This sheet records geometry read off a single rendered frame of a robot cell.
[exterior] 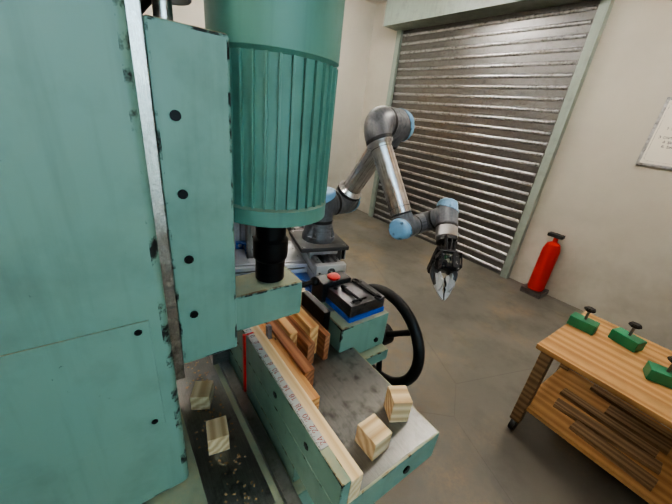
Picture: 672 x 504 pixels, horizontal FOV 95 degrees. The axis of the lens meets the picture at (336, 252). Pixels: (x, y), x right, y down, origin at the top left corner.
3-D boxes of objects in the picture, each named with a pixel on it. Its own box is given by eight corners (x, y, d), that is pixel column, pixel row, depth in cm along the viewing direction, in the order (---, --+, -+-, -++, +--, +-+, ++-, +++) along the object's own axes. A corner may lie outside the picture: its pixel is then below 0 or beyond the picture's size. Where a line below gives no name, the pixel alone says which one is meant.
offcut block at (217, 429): (229, 449, 54) (229, 434, 53) (208, 456, 53) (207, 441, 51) (226, 429, 58) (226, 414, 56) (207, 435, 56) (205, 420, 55)
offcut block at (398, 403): (400, 403, 55) (406, 385, 53) (407, 421, 52) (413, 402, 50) (383, 404, 55) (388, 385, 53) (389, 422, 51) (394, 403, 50)
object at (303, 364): (313, 388, 56) (315, 368, 54) (303, 393, 55) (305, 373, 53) (258, 315, 74) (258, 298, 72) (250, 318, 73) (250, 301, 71)
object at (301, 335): (313, 363, 62) (315, 343, 60) (306, 366, 61) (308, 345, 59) (268, 308, 77) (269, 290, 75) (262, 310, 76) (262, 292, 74)
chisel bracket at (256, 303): (300, 319, 60) (303, 281, 57) (228, 342, 52) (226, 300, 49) (283, 300, 66) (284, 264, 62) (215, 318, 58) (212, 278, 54)
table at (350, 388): (465, 430, 58) (474, 407, 56) (333, 541, 41) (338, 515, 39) (303, 282, 102) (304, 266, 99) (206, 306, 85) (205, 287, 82)
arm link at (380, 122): (371, 95, 102) (413, 237, 103) (390, 99, 110) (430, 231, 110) (347, 113, 111) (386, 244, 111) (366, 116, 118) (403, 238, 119)
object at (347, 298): (383, 311, 70) (387, 290, 68) (345, 325, 64) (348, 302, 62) (348, 284, 80) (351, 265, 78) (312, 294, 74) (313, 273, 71)
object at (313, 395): (318, 413, 51) (320, 396, 50) (307, 419, 50) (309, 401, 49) (218, 272, 90) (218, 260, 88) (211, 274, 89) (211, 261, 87)
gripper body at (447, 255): (439, 265, 99) (440, 232, 104) (430, 273, 107) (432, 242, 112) (463, 269, 99) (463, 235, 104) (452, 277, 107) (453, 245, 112)
